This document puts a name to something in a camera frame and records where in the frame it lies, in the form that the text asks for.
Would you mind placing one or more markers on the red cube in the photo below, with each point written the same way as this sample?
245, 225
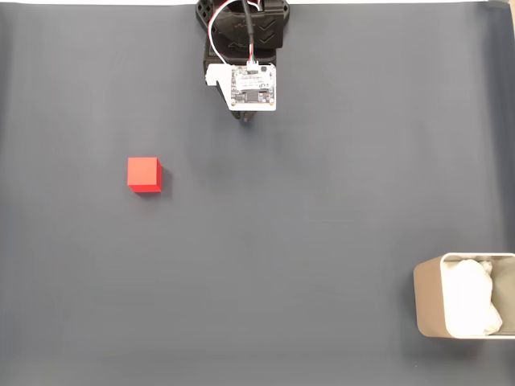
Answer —
142, 173

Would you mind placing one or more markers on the beige box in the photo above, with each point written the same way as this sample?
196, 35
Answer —
428, 301

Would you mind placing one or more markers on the dark blue mat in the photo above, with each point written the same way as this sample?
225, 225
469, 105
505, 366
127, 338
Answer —
257, 241

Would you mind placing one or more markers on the white crumpled paper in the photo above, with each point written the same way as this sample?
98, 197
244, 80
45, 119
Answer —
468, 297

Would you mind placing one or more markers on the white camera circuit board mount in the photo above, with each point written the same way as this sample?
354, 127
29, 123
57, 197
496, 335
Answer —
251, 90

